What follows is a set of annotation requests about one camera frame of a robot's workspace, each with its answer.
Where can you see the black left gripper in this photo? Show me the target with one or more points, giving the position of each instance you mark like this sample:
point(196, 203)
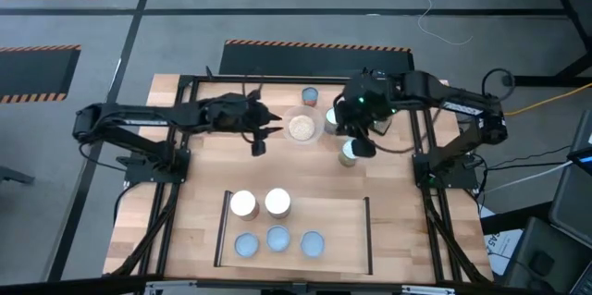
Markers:
point(231, 114)

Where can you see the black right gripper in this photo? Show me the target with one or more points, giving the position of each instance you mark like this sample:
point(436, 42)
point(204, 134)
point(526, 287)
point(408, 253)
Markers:
point(365, 101)

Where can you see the short orange-fruit can grey lid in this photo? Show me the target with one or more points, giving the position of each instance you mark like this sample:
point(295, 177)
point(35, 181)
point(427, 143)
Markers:
point(310, 96)

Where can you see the tall green can silver lid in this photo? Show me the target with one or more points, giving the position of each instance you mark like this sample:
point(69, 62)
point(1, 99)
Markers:
point(346, 156)

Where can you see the tall apple can silver lid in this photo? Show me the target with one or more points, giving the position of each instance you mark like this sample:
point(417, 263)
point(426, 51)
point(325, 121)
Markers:
point(243, 202)

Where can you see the short pineapple can grey lid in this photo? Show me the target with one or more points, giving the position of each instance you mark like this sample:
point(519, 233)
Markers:
point(312, 244)

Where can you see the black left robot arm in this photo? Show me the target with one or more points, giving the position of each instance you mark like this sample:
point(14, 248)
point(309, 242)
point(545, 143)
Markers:
point(148, 114)

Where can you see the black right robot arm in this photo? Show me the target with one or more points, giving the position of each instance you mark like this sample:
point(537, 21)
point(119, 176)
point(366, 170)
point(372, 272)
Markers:
point(462, 107)

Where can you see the wooden shelf black side rails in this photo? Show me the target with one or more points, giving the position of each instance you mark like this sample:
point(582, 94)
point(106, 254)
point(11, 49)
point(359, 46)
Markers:
point(333, 225)

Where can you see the heap of white rice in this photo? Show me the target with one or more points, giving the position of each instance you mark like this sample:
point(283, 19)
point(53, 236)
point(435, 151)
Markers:
point(302, 127)

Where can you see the clear plastic bowl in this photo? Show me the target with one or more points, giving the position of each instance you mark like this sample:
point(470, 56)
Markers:
point(320, 124)

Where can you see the black hazard-striped floor mat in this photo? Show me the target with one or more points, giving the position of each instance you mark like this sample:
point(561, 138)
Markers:
point(300, 61)
point(32, 73)

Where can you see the black floor beam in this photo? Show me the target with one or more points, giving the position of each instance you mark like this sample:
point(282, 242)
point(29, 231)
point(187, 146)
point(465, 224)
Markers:
point(513, 222)

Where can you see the white printed paper sheet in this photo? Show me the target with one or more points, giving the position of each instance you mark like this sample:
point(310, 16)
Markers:
point(504, 249)

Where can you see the laptop with blue screen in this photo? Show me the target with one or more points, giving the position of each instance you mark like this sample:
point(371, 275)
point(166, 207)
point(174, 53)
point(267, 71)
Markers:
point(583, 160)

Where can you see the dark grey equipment case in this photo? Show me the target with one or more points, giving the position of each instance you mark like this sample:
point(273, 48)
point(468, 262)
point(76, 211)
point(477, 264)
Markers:
point(573, 202)

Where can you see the black equipment case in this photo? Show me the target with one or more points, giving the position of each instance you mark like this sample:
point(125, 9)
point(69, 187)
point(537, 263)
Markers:
point(541, 258)

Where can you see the black stand foot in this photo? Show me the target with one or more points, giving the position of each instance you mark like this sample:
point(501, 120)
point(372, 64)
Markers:
point(14, 175)

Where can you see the black aluminium table frame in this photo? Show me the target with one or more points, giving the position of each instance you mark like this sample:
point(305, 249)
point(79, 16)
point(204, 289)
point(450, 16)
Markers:
point(287, 80)

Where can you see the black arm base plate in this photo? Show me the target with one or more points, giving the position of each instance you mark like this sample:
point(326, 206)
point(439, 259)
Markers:
point(139, 172)
point(423, 177)

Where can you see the black rail silver brackets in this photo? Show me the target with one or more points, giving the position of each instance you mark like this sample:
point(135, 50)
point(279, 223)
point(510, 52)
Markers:
point(296, 288)

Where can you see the black desk leg frame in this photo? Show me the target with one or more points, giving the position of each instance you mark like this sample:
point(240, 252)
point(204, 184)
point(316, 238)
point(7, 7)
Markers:
point(555, 81)

